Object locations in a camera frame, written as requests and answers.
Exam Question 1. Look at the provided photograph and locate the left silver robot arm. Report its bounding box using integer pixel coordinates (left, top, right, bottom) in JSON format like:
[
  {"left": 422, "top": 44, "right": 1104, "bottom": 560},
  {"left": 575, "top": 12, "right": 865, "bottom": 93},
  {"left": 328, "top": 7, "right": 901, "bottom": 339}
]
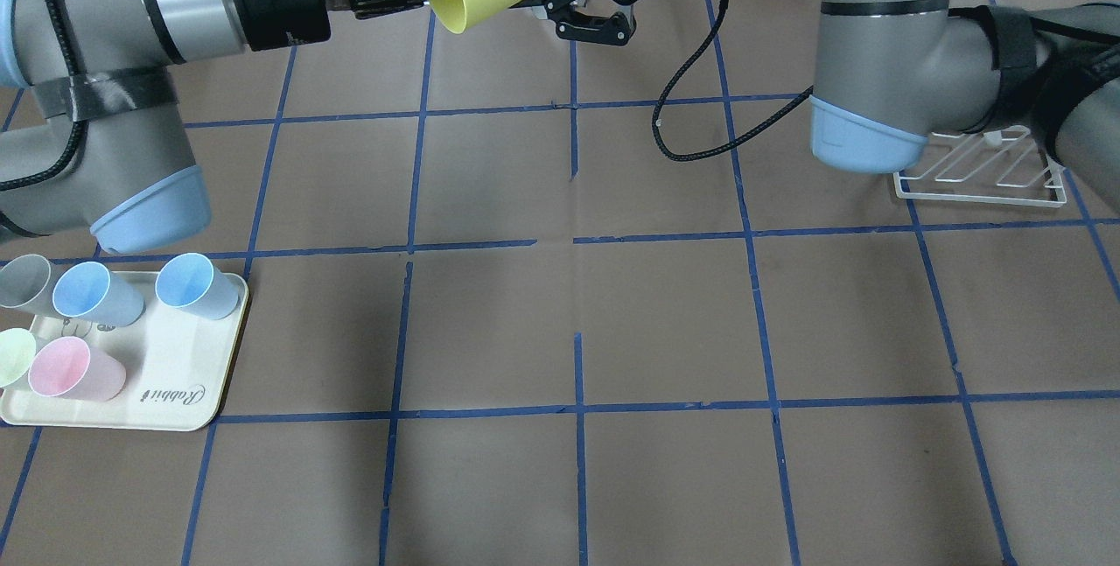
[{"left": 1, "top": 0, "right": 424, "bottom": 256}]

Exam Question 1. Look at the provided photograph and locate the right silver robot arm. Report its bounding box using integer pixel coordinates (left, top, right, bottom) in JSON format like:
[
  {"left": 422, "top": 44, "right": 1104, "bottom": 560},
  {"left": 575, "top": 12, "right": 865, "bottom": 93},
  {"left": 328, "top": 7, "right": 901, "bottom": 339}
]
[{"left": 346, "top": 0, "right": 1119, "bottom": 205}]

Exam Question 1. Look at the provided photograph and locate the blue cup near tray logo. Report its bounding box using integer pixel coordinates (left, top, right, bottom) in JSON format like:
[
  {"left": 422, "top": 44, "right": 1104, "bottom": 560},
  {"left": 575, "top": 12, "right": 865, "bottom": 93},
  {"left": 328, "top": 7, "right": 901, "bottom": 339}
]
[{"left": 155, "top": 254, "right": 240, "bottom": 321}]

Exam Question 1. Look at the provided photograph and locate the blue cup tray middle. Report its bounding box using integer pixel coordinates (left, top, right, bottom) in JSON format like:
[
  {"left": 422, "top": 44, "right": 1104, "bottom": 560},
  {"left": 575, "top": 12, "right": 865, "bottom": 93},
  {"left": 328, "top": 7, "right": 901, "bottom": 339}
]
[{"left": 52, "top": 262, "right": 144, "bottom": 327}]

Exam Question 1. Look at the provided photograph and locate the grey plastic cup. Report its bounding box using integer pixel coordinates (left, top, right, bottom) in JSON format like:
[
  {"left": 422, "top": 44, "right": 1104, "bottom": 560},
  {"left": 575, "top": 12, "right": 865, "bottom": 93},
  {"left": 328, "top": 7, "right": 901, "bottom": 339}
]
[{"left": 1, "top": 254, "right": 59, "bottom": 318}]

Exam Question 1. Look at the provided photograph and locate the pink plastic cup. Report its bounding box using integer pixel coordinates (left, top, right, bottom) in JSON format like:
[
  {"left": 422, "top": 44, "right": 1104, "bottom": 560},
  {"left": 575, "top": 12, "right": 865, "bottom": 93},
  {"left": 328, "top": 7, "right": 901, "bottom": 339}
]
[{"left": 27, "top": 336, "right": 127, "bottom": 402}]

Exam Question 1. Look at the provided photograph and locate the pale cream plastic cup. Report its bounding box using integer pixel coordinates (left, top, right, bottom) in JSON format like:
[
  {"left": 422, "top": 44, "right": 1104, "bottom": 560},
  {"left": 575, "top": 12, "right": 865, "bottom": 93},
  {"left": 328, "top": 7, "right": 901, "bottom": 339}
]
[{"left": 1, "top": 328, "right": 40, "bottom": 391}]

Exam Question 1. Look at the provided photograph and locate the cream plastic tray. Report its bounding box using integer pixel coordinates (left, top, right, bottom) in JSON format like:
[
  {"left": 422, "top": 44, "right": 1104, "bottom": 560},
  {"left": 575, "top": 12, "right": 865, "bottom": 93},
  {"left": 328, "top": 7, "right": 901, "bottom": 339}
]
[{"left": 1, "top": 271, "right": 249, "bottom": 432}]

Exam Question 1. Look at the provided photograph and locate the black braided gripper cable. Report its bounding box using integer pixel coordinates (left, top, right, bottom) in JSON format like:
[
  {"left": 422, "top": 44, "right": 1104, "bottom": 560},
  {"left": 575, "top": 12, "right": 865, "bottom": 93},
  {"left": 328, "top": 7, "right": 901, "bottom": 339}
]
[{"left": 652, "top": 0, "right": 819, "bottom": 163}]

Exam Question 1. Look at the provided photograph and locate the white wire dish rack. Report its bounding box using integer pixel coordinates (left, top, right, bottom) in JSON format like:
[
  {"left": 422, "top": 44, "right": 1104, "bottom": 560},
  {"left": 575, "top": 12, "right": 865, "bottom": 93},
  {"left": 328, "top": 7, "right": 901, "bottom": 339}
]
[{"left": 893, "top": 126, "right": 1068, "bottom": 208}]

